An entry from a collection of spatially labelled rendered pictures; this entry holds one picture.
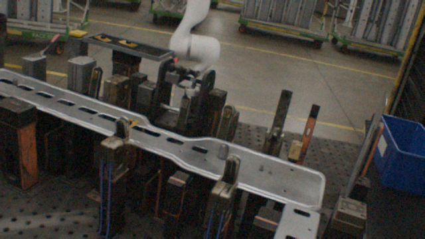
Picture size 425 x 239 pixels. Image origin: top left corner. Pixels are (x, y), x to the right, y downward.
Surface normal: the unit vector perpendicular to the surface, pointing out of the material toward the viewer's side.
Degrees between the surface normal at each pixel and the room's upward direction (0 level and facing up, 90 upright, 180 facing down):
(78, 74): 90
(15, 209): 0
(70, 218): 0
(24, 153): 90
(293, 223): 0
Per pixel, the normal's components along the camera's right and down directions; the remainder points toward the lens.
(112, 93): -0.34, 0.36
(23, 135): 0.92, 0.30
